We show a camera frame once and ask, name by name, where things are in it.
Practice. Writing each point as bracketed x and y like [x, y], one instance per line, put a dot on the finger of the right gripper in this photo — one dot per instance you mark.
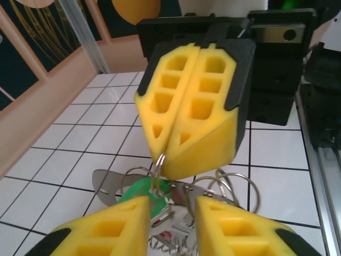
[149, 114]
[213, 149]

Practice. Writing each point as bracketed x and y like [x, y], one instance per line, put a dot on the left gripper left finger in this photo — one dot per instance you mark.
[106, 234]

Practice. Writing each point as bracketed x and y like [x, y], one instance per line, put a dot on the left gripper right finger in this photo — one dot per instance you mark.
[239, 234]

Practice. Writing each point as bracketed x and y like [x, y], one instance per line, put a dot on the silver keyring bunch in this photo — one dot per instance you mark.
[106, 184]

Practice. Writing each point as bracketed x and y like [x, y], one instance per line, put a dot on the green-headed key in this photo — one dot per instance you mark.
[136, 190]

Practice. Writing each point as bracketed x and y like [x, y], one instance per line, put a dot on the silver key red label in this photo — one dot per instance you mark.
[166, 234]

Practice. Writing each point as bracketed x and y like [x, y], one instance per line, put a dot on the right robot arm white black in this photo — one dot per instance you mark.
[327, 93]

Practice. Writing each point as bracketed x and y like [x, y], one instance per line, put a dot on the aluminium frame post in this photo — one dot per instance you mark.
[89, 40]

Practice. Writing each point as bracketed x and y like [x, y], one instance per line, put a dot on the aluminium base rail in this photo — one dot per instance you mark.
[327, 186]

